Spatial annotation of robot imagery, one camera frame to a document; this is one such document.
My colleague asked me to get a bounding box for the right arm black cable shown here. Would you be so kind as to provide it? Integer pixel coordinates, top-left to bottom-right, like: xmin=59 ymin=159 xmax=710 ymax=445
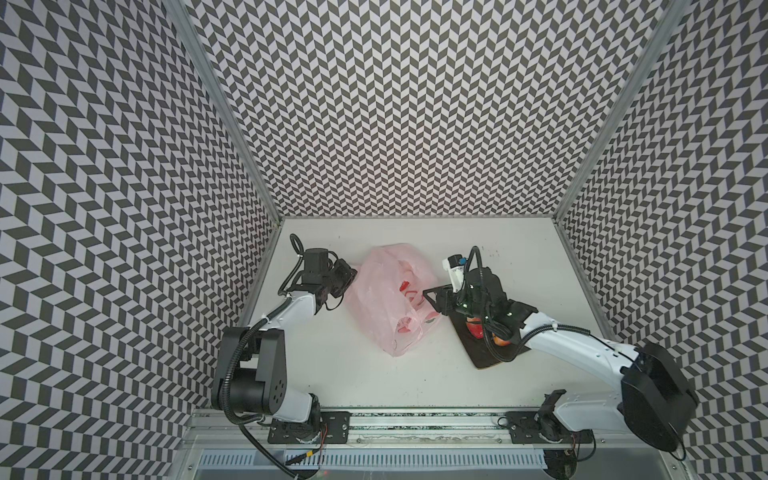
xmin=461 ymin=245 xmax=601 ymax=355

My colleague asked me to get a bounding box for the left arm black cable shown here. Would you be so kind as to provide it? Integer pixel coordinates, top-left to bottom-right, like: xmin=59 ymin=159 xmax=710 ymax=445
xmin=218 ymin=233 xmax=307 ymax=480

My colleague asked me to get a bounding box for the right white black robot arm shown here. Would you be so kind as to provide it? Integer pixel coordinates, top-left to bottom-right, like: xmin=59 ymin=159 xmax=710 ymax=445
xmin=423 ymin=267 xmax=699 ymax=453

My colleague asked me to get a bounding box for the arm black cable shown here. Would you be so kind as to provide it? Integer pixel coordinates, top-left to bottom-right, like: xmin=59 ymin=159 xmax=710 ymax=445
xmin=218 ymin=233 xmax=307 ymax=480
xmin=461 ymin=245 xmax=601 ymax=355

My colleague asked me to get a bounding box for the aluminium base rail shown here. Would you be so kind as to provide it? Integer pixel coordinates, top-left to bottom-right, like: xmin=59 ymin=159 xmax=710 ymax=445
xmin=185 ymin=406 xmax=682 ymax=451

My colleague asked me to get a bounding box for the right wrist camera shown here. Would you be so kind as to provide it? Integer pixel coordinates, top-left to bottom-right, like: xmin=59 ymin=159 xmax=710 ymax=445
xmin=442 ymin=254 xmax=467 ymax=293

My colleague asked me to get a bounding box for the pink plastic bag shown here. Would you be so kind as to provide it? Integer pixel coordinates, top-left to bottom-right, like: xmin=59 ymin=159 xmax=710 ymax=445
xmin=343 ymin=243 xmax=443 ymax=357

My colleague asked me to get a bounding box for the red yellow fake strawberry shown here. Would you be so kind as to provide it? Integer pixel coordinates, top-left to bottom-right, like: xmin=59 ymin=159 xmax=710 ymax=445
xmin=466 ymin=318 xmax=484 ymax=340

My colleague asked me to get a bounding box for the black square plate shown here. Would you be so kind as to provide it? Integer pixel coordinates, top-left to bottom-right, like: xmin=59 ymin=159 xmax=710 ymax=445
xmin=448 ymin=302 xmax=538 ymax=370

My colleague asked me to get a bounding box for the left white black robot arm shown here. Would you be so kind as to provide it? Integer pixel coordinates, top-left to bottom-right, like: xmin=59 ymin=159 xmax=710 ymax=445
xmin=211 ymin=248 xmax=357 ymax=438

